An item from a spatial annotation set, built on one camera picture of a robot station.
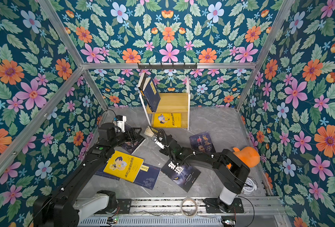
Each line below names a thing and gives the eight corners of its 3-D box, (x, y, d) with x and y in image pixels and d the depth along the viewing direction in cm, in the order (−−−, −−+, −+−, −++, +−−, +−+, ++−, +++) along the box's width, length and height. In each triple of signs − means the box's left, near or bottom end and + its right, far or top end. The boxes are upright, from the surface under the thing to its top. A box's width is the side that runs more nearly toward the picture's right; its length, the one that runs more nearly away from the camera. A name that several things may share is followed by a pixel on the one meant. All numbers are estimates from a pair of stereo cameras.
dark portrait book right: (190, 152, 96) (190, 150, 94) (189, 133, 106) (189, 131, 103) (214, 152, 96) (215, 150, 94) (211, 133, 106) (211, 131, 103)
